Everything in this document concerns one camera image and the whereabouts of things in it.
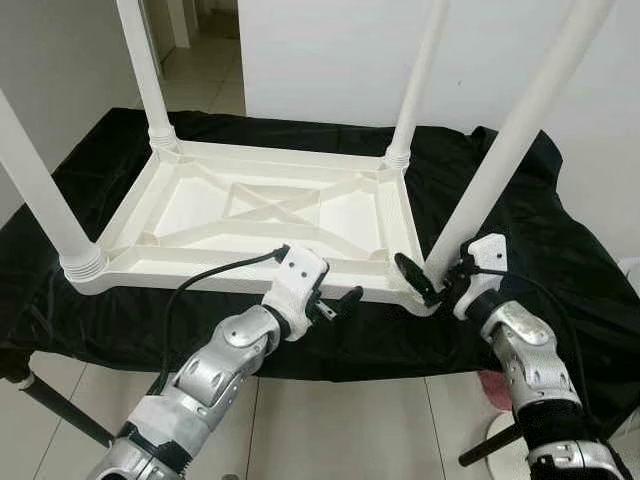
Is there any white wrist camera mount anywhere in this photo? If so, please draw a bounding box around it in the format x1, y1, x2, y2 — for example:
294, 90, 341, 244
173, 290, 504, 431
452, 233, 510, 321
262, 243, 331, 342

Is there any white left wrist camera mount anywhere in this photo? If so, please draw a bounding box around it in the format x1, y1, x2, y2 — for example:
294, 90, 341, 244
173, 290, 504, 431
262, 243, 331, 342

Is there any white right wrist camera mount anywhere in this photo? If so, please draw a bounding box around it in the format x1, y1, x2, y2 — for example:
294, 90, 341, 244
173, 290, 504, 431
452, 233, 510, 321

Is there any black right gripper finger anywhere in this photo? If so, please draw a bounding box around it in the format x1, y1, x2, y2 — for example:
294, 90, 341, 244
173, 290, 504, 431
392, 251, 440, 307

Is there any white plastic table top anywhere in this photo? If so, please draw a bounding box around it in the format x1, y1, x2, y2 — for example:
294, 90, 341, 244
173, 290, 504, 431
68, 138, 441, 307

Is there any black cloth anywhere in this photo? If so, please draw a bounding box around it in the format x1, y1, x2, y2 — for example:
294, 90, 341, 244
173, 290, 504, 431
0, 108, 640, 433

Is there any pink object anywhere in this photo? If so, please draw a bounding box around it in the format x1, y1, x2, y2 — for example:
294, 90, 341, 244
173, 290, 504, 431
477, 370, 512, 412

